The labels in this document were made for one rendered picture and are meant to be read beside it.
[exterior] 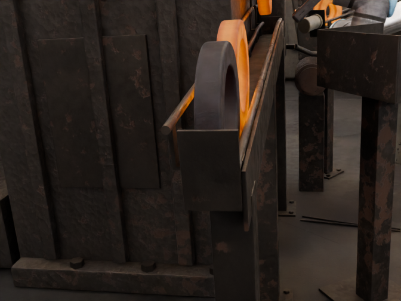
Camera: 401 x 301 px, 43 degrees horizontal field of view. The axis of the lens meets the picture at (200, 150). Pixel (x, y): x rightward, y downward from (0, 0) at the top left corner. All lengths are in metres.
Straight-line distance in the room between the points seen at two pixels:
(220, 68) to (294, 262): 1.11
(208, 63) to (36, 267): 1.13
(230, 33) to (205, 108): 0.23
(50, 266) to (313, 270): 0.79
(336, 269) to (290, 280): 0.16
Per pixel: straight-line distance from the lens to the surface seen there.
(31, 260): 1.69
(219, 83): 0.61
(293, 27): 4.47
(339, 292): 1.52
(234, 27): 0.82
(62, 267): 1.61
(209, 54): 0.64
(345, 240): 1.80
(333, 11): 2.27
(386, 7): 1.53
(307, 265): 1.64
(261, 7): 1.50
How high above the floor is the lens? 0.83
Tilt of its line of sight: 18 degrees down
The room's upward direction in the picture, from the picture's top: 4 degrees counter-clockwise
